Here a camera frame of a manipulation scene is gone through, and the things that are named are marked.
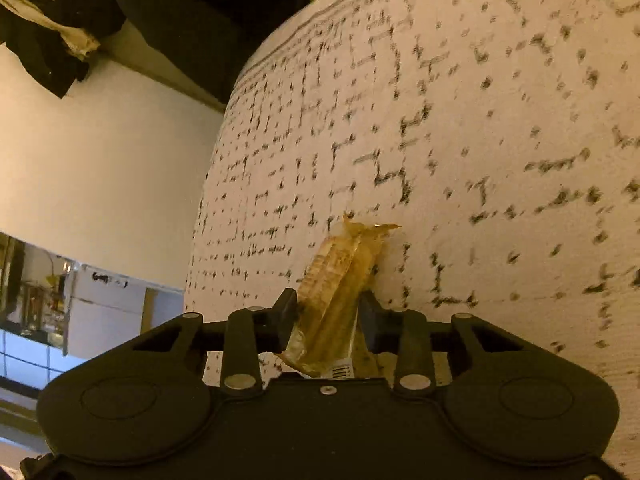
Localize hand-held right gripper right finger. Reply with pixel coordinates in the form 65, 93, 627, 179
359, 290, 527, 397

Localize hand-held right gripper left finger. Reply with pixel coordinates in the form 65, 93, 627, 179
131, 287, 300, 397

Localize yellow wafer snack packet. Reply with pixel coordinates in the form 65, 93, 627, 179
272, 211, 404, 380

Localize dash-patterned cream bedspread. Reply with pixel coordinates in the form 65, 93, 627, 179
182, 0, 640, 480

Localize white kitchen counter cabinet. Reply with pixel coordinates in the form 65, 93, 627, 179
66, 259, 187, 359

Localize black-framed glass window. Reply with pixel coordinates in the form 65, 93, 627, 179
0, 327, 68, 392

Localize black hanging coat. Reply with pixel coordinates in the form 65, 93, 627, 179
106, 0, 323, 107

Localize dark hanging clothes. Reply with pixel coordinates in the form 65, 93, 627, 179
0, 0, 127, 100

